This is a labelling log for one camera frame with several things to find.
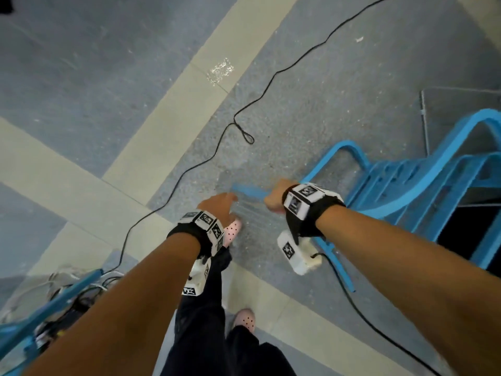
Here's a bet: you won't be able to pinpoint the person's left hand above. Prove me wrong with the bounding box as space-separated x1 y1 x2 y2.
197 192 238 228

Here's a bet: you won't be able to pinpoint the person's right hand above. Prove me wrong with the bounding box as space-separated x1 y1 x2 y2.
264 179 299 214

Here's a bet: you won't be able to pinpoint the person's left forearm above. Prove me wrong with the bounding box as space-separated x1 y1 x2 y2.
23 232 202 376

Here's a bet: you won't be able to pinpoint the person's right forearm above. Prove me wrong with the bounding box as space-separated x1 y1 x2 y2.
314 204 501 376

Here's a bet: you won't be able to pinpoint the pink perforated clog shoe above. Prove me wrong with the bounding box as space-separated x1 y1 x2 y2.
233 308 257 333
222 219 243 248

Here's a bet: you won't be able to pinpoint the crumpled clear plastic scrap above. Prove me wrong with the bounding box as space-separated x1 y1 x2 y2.
206 57 235 86

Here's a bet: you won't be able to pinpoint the black trousers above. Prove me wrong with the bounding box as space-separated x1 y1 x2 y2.
160 246 297 376

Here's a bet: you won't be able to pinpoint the black wrist strap with markers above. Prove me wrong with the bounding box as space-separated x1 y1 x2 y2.
167 210 226 258
282 183 347 245

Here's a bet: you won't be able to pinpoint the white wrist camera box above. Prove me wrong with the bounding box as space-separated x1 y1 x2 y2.
277 230 323 276
182 256 212 297

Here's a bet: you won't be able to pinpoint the long black floor cable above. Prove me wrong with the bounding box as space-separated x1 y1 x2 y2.
104 0 393 274

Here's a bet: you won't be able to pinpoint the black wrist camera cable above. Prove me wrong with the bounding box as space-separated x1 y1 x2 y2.
310 252 444 376

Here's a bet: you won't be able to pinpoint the bundle of white and black cables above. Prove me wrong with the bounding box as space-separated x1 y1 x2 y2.
0 265 126 351

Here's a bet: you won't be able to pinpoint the blue metal frame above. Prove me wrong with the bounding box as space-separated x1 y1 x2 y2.
0 268 105 376

